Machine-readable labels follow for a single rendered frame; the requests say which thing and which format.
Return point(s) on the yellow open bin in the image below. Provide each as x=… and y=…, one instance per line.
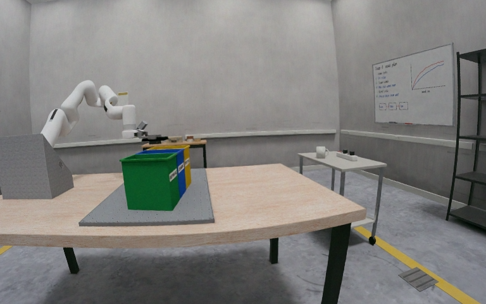
x=186, y=160

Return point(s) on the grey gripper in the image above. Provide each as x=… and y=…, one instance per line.
x=130, y=134

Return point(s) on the blue bin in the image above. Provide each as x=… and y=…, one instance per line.
x=180, y=165

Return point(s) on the green bin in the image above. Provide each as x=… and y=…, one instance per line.
x=151, y=184

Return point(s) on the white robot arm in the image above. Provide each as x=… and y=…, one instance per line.
x=60, y=122

